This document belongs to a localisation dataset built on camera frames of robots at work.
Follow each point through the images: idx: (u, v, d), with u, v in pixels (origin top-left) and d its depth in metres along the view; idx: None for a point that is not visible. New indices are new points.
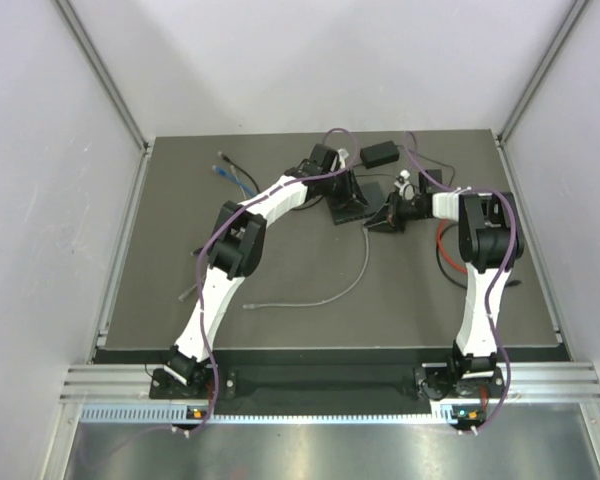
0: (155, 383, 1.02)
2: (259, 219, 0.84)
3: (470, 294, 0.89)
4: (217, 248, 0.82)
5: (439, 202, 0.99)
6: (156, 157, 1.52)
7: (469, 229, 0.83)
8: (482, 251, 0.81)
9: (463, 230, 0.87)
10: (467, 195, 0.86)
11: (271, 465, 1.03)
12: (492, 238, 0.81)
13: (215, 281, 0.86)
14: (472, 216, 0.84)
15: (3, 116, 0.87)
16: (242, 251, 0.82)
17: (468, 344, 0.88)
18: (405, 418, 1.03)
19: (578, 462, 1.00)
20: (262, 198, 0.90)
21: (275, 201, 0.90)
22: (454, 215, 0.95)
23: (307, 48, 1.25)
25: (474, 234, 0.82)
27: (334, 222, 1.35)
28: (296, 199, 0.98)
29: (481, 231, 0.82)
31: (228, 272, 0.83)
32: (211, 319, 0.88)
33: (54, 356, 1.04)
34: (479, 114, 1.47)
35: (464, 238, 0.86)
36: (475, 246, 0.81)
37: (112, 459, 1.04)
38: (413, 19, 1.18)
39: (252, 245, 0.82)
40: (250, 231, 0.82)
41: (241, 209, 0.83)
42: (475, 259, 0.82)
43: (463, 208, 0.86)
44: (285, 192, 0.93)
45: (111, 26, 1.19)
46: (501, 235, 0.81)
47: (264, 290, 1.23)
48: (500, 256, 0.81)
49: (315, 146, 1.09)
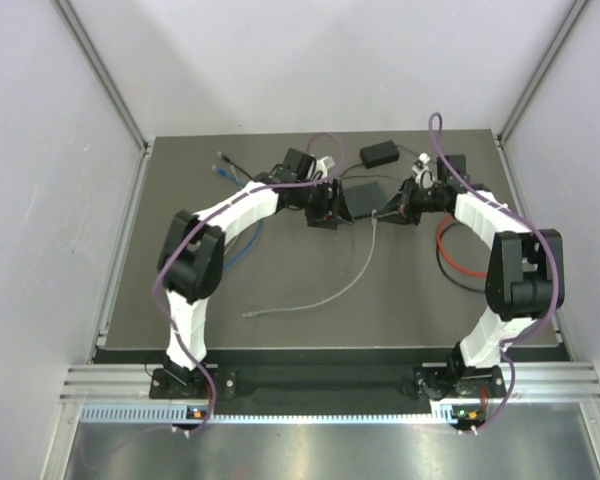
0: (155, 383, 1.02)
2: (217, 231, 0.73)
3: (486, 319, 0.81)
4: (172, 270, 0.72)
5: (466, 207, 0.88)
6: (156, 157, 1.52)
7: (502, 278, 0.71)
8: (515, 306, 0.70)
9: (493, 270, 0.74)
10: (505, 235, 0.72)
11: (271, 465, 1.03)
12: (529, 293, 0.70)
13: (177, 305, 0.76)
14: (511, 263, 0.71)
15: (4, 116, 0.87)
16: (198, 271, 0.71)
17: (471, 359, 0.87)
18: (405, 418, 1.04)
19: (579, 462, 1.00)
20: (223, 208, 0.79)
21: (238, 211, 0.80)
22: (482, 233, 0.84)
23: (307, 48, 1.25)
25: (509, 287, 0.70)
27: None
28: (266, 207, 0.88)
29: (516, 283, 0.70)
31: (187, 295, 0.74)
32: (187, 338, 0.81)
33: (54, 356, 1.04)
34: (480, 114, 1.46)
35: (493, 279, 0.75)
36: (509, 300, 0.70)
37: (112, 459, 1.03)
38: (414, 20, 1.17)
39: (208, 262, 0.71)
40: (207, 248, 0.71)
41: (198, 224, 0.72)
42: (504, 311, 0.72)
43: (498, 250, 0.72)
44: (251, 200, 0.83)
45: (111, 26, 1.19)
46: (541, 290, 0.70)
47: (264, 291, 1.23)
48: (534, 309, 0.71)
49: (290, 151, 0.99)
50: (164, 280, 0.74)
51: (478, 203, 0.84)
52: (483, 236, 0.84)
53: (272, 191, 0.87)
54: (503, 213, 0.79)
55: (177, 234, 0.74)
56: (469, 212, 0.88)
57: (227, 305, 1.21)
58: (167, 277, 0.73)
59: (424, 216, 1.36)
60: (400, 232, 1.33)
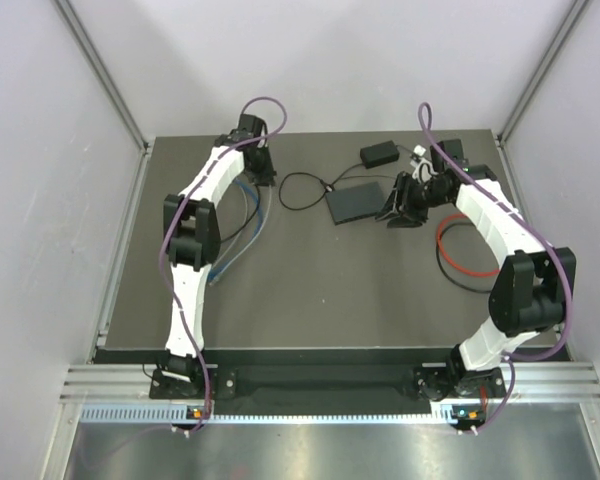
0: (155, 383, 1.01)
2: (206, 203, 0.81)
3: (488, 329, 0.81)
4: (175, 244, 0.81)
5: (469, 199, 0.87)
6: (156, 157, 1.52)
7: (511, 301, 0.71)
8: (522, 325, 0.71)
9: (500, 287, 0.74)
10: (516, 257, 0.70)
11: (271, 465, 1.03)
12: (536, 312, 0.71)
13: (184, 278, 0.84)
14: (522, 288, 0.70)
15: (4, 117, 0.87)
16: (200, 241, 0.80)
17: (472, 363, 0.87)
18: (405, 418, 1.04)
19: (579, 462, 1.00)
20: (202, 180, 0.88)
21: (214, 178, 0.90)
22: (483, 228, 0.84)
23: (307, 47, 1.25)
25: (517, 309, 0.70)
27: (334, 220, 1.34)
28: (236, 167, 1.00)
29: (525, 305, 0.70)
31: (194, 264, 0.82)
32: (191, 316, 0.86)
33: (55, 356, 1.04)
34: (479, 114, 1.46)
35: (498, 296, 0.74)
36: (516, 321, 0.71)
37: (111, 459, 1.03)
38: (414, 19, 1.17)
39: (207, 232, 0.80)
40: (202, 220, 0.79)
41: (186, 201, 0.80)
42: (510, 328, 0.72)
43: (509, 273, 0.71)
44: (221, 165, 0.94)
45: (111, 26, 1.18)
46: (546, 308, 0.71)
47: (263, 290, 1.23)
48: (539, 325, 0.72)
49: (242, 113, 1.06)
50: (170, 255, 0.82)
51: (485, 201, 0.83)
52: (484, 234, 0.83)
53: (235, 152, 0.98)
54: (514, 221, 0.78)
55: (170, 214, 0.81)
56: (474, 208, 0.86)
57: (227, 304, 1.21)
58: (171, 252, 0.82)
59: None
60: (400, 232, 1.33)
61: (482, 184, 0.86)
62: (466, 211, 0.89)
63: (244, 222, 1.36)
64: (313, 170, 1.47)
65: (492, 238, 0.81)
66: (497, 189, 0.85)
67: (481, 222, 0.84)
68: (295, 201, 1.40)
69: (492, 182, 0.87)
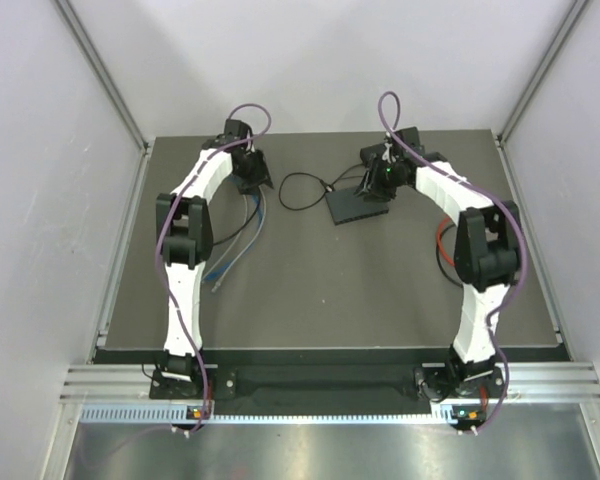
0: (155, 383, 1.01)
2: (198, 200, 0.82)
3: (467, 302, 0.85)
4: (169, 243, 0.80)
5: (425, 180, 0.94)
6: (156, 157, 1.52)
7: (470, 253, 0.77)
8: (485, 275, 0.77)
9: (460, 244, 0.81)
10: (469, 213, 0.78)
11: (271, 465, 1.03)
12: (494, 260, 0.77)
13: (179, 277, 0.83)
14: (477, 239, 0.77)
15: (4, 117, 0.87)
16: (194, 238, 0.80)
17: (466, 354, 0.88)
18: (404, 418, 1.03)
19: (579, 461, 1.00)
20: (193, 179, 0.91)
21: (205, 177, 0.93)
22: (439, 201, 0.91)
23: (307, 47, 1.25)
25: (477, 259, 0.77)
27: (334, 220, 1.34)
28: (223, 168, 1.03)
29: (483, 255, 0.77)
31: (188, 263, 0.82)
32: (189, 316, 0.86)
33: (55, 356, 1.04)
34: (480, 115, 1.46)
35: (459, 252, 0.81)
36: (478, 271, 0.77)
37: (112, 459, 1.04)
38: (414, 19, 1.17)
39: (201, 228, 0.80)
40: (195, 216, 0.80)
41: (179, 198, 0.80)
42: (476, 280, 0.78)
43: (464, 229, 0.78)
44: (210, 166, 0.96)
45: (111, 26, 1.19)
46: (503, 256, 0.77)
47: (263, 290, 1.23)
48: (501, 274, 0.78)
49: (228, 119, 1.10)
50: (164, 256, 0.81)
51: (437, 176, 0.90)
52: (443, 207, 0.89)
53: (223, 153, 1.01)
54: (464, 187, 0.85)
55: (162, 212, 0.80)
56: (430, 186, 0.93)
57: (227, 304, 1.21)
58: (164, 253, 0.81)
59: (423, 216, 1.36)
60: (400, 232, 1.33)
61: (436, 164, 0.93)
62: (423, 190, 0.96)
63: (244, 222, 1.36)
64: (313, 170, 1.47)
65: (449, 207, 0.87)
66: (448, 166, 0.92)
67: (438, 198, 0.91)
68: (295, 201, 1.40)
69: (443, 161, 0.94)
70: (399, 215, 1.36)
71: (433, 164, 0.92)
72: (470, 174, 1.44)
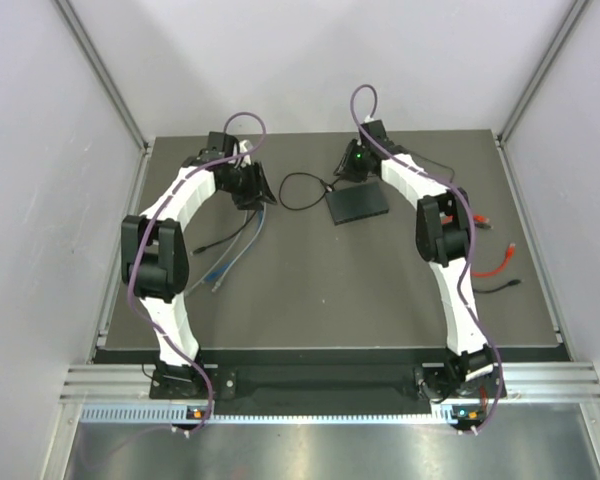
0: (155, 383, 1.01)
2: (170, 223, 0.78)
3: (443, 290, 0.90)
4: (142, 275, 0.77)
5: (390, 171, 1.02)
6: (156, 157, 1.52)
7: (427, 234, 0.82)
8: (441, 252, 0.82)
9: (419, 226, 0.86)
10: (423, 196, 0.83)
11: (271, 465, 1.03)
12: (448, 239, 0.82)
13: (157, 308, 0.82)
14: (432, 222, 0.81)
15: (4, 117, 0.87)
16: (166, 267, 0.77)
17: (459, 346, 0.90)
18: (404, 418, 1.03)
19: (579, 461, 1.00)
20: (167, 200, 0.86)
21: (180, 199, 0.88)
22: (402, 189, 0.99)
23: (307, 47, 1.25)
25: (433, 239, 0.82)
27: (334, 221, 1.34)
28: (205, 187, 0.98)
29: (438, 236, 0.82)
31: (163, 293, 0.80)
32: (176, 336, 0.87)
33: (55, 356, 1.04)
34: (480, 114, 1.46)
35: (420, 234, 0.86)
36: (434, 250, 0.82)
37: (112, 459, 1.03)
38: (414, 19, 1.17)
39: (173, 256, 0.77)
40: (166, 242, 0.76)
41: (149, 225, 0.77)
42: (434, 257, 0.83)
43: (421, 213, 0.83)
44: (189, 186, 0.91)
45: (111, 26, 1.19)
46: (456, 235, 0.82)
47: (262, 290, 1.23)
48: (456, 251, 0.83)
49: (212, 132, 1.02)
50: (136, 288, 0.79)
51: (399, 168, 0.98)
52: (406, 196, 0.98)
53: (204, 172, 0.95)
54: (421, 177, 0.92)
55: (132, 241, 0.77)
56: (395, 178, 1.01)
57: (226, 303, 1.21)
58: (136, 284, 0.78)
59: None
60: (400, 231, 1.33)
61: (399, 157, 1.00)
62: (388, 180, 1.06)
63: (244, 222, 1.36)
64: (313, 170, 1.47)
65: (410, 195, 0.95)
66: (409, 156, 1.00)
67: (403, 188, 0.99)
68: (294, 201, 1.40)
69: (405, 153, 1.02)
70: (399, 215, 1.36)
71: (395, 157, 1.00)
72: (470, 174, 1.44)
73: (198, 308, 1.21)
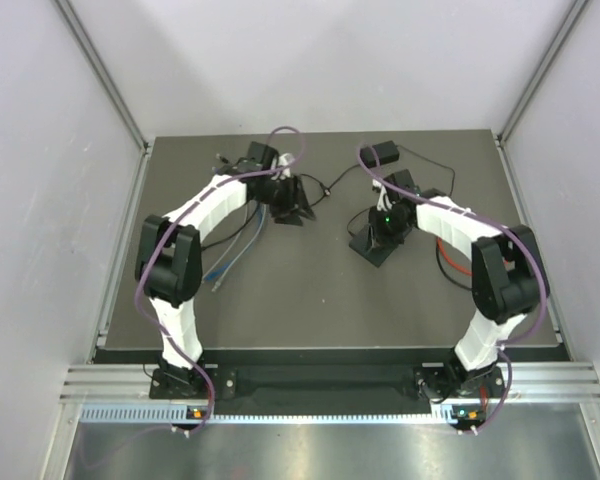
0: (155, 383, 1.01)
2: (190, 230, 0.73)
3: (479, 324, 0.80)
4: (152, 277, 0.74)
5: (427, 216, 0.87)
6: (156, 157, 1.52)
7: (491, 287, 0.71)
8: (510, 307, 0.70)
9: (477, 275, 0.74)
10: (480, 242, 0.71)
11: (271, 466, 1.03)
12: (517, 289, 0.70)
13: (164, 311, 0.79)
14: (495, 270, 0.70)
15: (4, 117, 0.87)
16: (176, 273, 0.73)
17: (470, 364, 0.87)
18: (405, 418, 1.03)
19: (579, 462, 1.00)
20: (192, 206, 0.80)
21: (208, 206, 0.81)
22: (448, 236, 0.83)
23: (307, 48, 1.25)
25: (500, 292, 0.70)
27: (376, 263, 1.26)
28: (236, 198, 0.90)
29: (505, 287, 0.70)
31: (172, 298, 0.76)
32: (180, 340, 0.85)
33: (55, 357, 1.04)
34: (480, 114, 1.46)
35: (479, 286, 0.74)
36: (503, 305, 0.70)
37: (112, 459, 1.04)
38: (414, 20, 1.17)
39: (186, 263, 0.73)
40: (182, 249, 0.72)
41: (169, 228, 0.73)
42: (502, 314, 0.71)
43: (480, 261, 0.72)
44: (221, 193, 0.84)
45: (111, 26, 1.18)
46: (525, 284, 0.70)
47: (263, 291, 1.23)
48: (525, 305, 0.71)
49: (252, 143, 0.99)
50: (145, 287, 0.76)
51: (440, 211, 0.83)
52: (452, 243, 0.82)
53: (239, 182, 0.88)
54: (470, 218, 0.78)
55: (149, 239, 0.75)
56: (435, 223, 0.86)
57: (226, 304, 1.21)
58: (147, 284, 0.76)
59: None
60: None
61: (436, 200, 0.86)
62: (429, 228, 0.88)
63: (244, 222, 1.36)
64: (313, 170, 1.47)
65: (460, 243, 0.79)
66: (448, 198, 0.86)
67: (444, 232, 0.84)
68: None
69: (442, 196, 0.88)
70: None
71: (433, 200, 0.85)
72: (469, 175, 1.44)
73: (198, 308, 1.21)
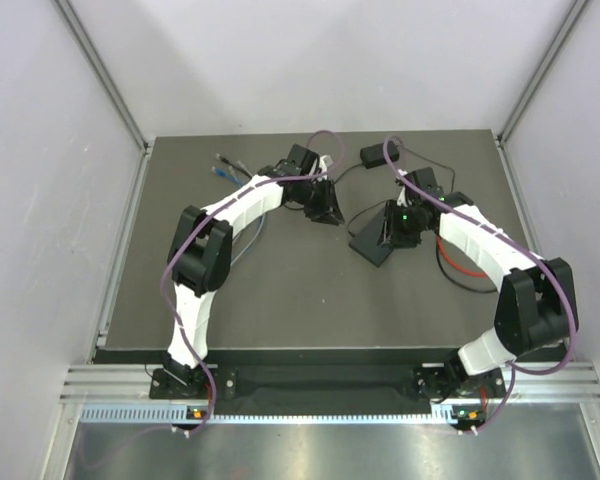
0: (155, 383, 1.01)
2: (224, 226, 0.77)
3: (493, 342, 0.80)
4: (182, 265, 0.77)
5: (452, 227, 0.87)
6: (155, 157, 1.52)
7: (520, 324, 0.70)
8: (535, 344, 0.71)
9: (504, 307, 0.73)
10: (515, 277, 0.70)
11: (271, 466, 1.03)
12: (544, 327, 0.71)
13: (184, 298, 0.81)
14: (527, 308, 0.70)
15: (4, 118, 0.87)
16: (206, 264, 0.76)
17: (475, 369, 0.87)
18: (405, 418, 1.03)
19: (579, 462, 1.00)
20: (229, 203, 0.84)
21: (243, 204, 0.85)
22: (472, 253, 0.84)
23: (307, 48, 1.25)
25: (528, 331, 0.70)
27: (376, 262, 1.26)
28: (271, 201, 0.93)
29: (533, 326, 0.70)
31: (196, 287, 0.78)
32: (192, 334, 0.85)
33: (55, 357, 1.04)
34: (480, 114, 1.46)
35: (504, 316, 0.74)
36: (528, 342, 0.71)
37: (112, 459, 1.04)
38: (414, 19, 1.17)
39: (216, 256, 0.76)
40: (214, 241, 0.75)
41: (205, 221, 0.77)
42: (525, 349, 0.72)
43: (511, 297, 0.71)
44: (257, 193, 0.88)
45: (111, 26, 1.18)
46: (552, 320, 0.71)
47: (263, 293, 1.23)
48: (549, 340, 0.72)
49: (293, 146, 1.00)
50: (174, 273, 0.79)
51: (469, 227, 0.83)
52: (477, 260, 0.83)
53: (276, 185, 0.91)
54: (501, 241, 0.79)
55: (185, 228, 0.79)
56: (460, 237, 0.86)
57: (226, 304, 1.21)
58: (176, 270, 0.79)
59: None
60: None
61: (461, 210, 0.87)
62: (451, 240, 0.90)
63: None
64: None
65: (487, 264, 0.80)
66: (477, 212, 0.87)
67: (469, 249, 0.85)
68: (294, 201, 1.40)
69: (469, 206, 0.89)
70: None
71: (459, 211, 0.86)
72: (469, 175, 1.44)
73: None
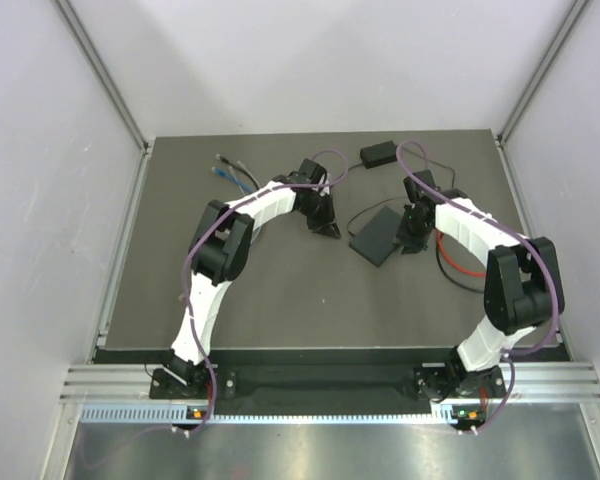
0: (155, 383, 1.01)
2: (246, 218, 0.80)
3: (485, 329, 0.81)
4: (200, 254, 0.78)
5: (445, 216, 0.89)
6: (156, 157, 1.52)
7: (504, 298, 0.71)
8: (521, 319, 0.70)
9: (491, 285, 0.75)
10: (498, 252, 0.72)
11: (271, 466, 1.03)
12: (529, 302, 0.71)
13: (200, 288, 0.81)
14: (510, 280, 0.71)
15: (4, 117, 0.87)
16: (226, 253, 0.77)
17: (472, 363, 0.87)
18: (404, 418, 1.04)
19: (578, 461, 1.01)
20: (250, 199, 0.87)
21: (261, 203, 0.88)
22: (463, 240, 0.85)
23: (307, 49, 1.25)
25: (512, 304, 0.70)
27: (375, 262, 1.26)
28: (284, 205, 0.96)
29: (518, 299, 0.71)
31: (213, 277, 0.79)
32: (201, 326, 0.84)
33: (55, 357, 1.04)
34: (480, 115, 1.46)
35: (492, 294, 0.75)
36: (513, 316, 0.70)
37: (111, 459, 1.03)
38: (414, 19, 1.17)
39: (237, 246, 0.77)
40: (236, 231, 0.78)
41: (228, 212, 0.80)
42: (511, 325, 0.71)
43: (495, 270, 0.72)
44: (274, 195, 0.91)
45: (112, 26, 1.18)
46: (537, 296, 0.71)
47: (263, 291, 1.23)
48: (536, 319, 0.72)
49: (304, 161, 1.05)
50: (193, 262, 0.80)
51: (459, 213, 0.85)
52: (469, 246, 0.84)
53: (290, 190, 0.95)
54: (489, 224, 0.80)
55: (209, 219, 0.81)
56: (452, 225, 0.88)
57: (226, 304, 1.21)
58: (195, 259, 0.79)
59: None
60: None
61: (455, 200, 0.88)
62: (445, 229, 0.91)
63: None
64: None
65: (477, 248, 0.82)
66: (470, 201, 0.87)
67: (461, 235, 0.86)
68: None
69: (463, 197, 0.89)
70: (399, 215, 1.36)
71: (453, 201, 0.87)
72: (469, 175, 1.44)
73: None
